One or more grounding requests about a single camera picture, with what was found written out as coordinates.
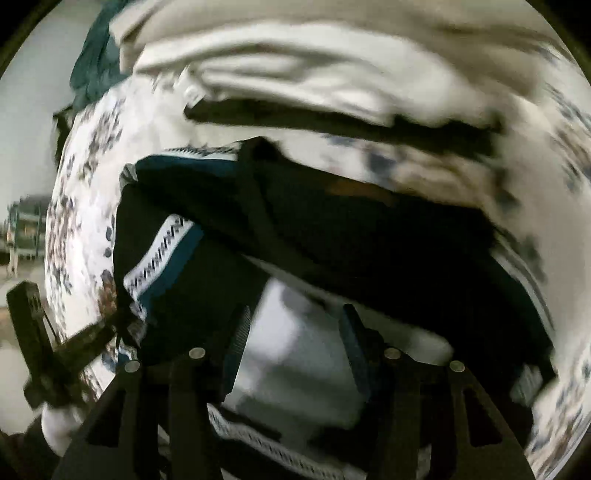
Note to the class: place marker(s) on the floral bed sheet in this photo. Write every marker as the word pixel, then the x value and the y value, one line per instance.
pixel 85 221

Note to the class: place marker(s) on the black grey striped garment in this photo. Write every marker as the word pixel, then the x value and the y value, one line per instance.
pixel 351 230

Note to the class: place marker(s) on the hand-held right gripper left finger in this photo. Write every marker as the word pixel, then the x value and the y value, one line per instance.
pixel 238 350

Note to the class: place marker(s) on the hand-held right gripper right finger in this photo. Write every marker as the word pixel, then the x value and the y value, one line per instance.
pixel 358 355

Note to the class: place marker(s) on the teal quilt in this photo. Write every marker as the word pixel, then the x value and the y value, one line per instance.
pixel 99 50

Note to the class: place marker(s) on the white garment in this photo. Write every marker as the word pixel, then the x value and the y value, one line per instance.
pixel 295 60

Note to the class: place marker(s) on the dark furniture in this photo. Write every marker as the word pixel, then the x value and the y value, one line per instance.
pixel 27 230

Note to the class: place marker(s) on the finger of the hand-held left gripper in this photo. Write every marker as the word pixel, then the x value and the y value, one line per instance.
pixel 30 323
pixel 87 341

